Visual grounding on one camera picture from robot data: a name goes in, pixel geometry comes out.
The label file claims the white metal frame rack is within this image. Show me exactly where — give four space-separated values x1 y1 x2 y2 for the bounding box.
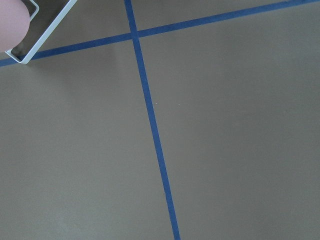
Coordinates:
5 0 77 65

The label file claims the pink cup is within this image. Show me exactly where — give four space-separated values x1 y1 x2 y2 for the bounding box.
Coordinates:
0 0 30 52

